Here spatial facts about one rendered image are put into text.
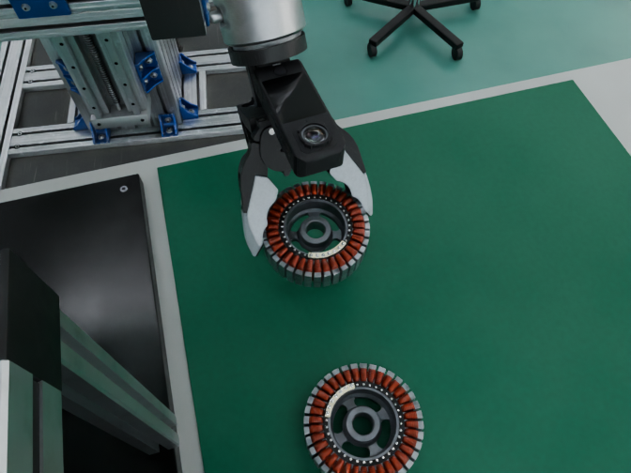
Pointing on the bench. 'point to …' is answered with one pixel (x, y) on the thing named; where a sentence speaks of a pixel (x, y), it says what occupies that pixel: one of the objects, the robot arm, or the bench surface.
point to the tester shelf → (29, 371)
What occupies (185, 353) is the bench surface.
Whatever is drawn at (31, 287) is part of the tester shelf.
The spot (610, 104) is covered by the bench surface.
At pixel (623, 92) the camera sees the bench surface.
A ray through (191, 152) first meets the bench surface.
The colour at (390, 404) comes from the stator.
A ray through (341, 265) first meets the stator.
